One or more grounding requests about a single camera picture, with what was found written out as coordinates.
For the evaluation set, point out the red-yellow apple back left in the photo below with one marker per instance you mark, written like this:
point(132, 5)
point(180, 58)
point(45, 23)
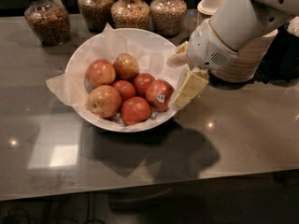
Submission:
point(100, 72)

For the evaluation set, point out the red apple centre right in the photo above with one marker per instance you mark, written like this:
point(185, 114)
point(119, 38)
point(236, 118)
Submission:
point(142, 82)

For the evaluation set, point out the yellow-red apple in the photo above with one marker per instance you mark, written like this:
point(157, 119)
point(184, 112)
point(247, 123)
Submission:
point(104, 101)
point(126, 66)

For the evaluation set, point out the yellow-red apple back centre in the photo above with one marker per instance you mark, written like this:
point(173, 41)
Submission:
point(126, 66)

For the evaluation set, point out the red apple with sticker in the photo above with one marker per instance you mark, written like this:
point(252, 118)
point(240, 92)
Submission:
point(158, 94)

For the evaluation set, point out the stack of paper bowls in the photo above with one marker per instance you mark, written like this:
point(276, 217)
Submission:
point(207, 8)
point(249, 58)

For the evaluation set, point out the back stack of paper bowls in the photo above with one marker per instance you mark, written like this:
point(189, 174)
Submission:
point(207, 8)

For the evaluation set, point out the front stack of paper bowls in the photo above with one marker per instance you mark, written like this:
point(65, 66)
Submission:
point(249, 58)

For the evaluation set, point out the glass cereal jar far left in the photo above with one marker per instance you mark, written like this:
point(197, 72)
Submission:
point(49, 20)

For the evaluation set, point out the white bowl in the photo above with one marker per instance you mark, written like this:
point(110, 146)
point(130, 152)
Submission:
point(119, 80)

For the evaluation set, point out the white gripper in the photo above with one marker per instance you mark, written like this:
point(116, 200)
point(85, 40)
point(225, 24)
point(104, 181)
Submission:
point(207, 49)

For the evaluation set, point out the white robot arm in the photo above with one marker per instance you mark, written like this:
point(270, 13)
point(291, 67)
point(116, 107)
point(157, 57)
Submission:
point(237, 22)

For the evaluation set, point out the glass cereal jar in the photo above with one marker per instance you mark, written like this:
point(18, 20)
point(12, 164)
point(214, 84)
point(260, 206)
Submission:
point(49, 20)
point(168, 16)
point(96, 13)
point(131, 14)

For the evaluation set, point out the small red apple centre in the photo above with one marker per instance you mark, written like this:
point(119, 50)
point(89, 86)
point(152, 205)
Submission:
point(126, 89)

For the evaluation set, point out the red apple front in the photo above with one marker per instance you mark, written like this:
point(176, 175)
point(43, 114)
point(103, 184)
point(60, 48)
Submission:
point(135, 110)

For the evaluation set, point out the yellow-red apple front left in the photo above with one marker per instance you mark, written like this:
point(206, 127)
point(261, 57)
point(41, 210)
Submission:
point(104, 101)

